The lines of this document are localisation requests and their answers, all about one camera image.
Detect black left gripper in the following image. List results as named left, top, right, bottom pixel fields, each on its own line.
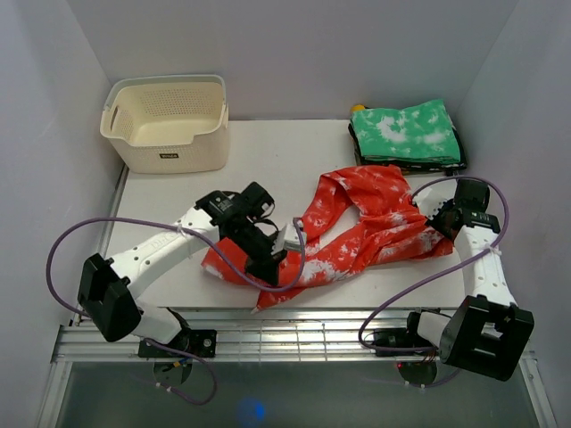
left=227, top=221, right=286, bottom=285

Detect red white tie-dye trousers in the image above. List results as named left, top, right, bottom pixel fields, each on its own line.
left=200, top=164, right=454, bottom=315

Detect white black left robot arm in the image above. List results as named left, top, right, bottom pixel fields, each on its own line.
left=78, top=182, right=286, bottom=357

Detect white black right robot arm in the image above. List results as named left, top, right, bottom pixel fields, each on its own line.
left=402, top=177, right=534, bottom=381

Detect green white tie-dye trousers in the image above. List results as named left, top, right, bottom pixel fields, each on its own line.
left=350, top=99, right=460, bottom=165

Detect yellow object behind stack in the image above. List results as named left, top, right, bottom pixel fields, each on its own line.
left=351, top=104, right=367, bottom=113

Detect cream perforated plastic basket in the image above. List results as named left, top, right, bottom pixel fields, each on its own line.
left=100, top=74, right=229, bottom=174

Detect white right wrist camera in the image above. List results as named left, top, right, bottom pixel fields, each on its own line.
left=412, top=187, right=448, bottom=219

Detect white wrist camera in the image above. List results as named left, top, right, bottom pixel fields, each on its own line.
left=412, top=187, right=448, bottom=219
left=272, top=219, right=307, bottom=253

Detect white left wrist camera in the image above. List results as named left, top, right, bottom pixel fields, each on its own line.
left=272, top=219, right=307, bottom=253

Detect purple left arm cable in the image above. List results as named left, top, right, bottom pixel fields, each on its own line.
left=46, top=217, right=307, bottom=406

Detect aluminium table frame rails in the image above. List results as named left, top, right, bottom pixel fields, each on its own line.
left=37, top=164, right=557, bottom=428

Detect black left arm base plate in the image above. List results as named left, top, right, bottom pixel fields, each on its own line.
left=137, top=329, right=217, bottom=358

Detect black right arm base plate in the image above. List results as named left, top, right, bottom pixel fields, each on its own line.
left=373, top=327, right=434, bottom=357

